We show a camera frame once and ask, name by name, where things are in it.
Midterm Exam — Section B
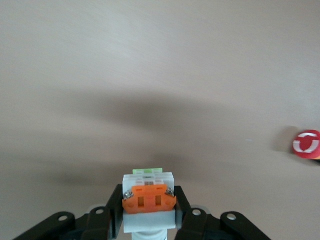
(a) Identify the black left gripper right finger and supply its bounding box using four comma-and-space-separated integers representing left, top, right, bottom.
174, 185, 272, 240

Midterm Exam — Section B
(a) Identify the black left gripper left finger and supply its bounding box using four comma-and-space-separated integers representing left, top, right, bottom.
12, 184, 125, 240

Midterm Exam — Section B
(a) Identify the green button white orange body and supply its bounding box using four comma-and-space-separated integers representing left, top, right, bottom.
121, 167, 179, 240

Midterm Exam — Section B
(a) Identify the red button orange striped body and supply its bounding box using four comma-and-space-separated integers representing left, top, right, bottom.
291, 129, 320, 161

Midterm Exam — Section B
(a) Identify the brown table cover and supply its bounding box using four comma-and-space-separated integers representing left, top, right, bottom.
0, 0, 320, 240

